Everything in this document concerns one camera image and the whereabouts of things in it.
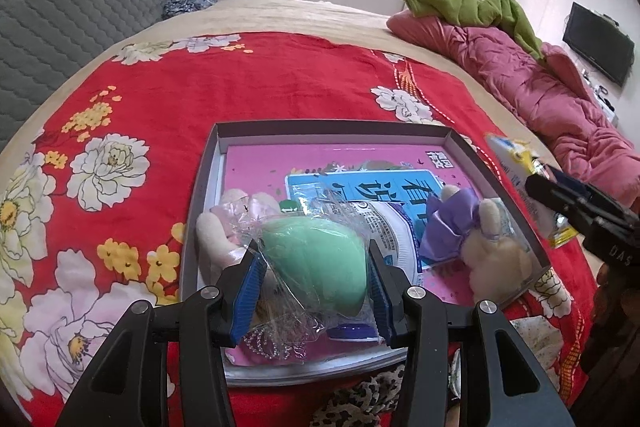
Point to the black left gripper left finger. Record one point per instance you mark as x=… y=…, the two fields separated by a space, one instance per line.
x=126 y=384

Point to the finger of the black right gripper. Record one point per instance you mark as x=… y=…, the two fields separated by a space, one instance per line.
x=578 y=202

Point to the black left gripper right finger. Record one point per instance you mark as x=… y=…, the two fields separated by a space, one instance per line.
x=502 y=383

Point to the blue white plastic packet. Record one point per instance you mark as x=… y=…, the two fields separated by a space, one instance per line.
x=392 y=264

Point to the pink plush toy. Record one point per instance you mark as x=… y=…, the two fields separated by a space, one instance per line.
x=220 y=230

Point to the green pad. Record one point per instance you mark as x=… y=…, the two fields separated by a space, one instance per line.
x=314 y=303

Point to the leopard print scarf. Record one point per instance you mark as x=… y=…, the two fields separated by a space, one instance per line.
x=364 y=403

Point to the cream plush duck purple bow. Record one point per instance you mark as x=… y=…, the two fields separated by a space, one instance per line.
x=477 y=231

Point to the white floral cloth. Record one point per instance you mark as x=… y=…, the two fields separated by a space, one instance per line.
x=542 y=338

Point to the dark shallow cardboard box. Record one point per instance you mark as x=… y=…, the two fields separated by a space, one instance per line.
x=194 y=273

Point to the pink crumpled quilt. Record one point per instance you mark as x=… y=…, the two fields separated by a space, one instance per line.
x=549 y=96

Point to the pink blue picture book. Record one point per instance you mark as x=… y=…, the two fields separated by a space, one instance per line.
x=406 y=174

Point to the red floral blanket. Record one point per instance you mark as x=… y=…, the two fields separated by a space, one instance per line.
x=94 y=217

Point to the green blanket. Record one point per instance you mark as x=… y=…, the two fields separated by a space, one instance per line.
x=507 y=15

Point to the blue patterned cloth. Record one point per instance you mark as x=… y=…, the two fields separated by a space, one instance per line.
x=173 y=8

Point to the black wall television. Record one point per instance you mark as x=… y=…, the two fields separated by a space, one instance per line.
x=600 y=43

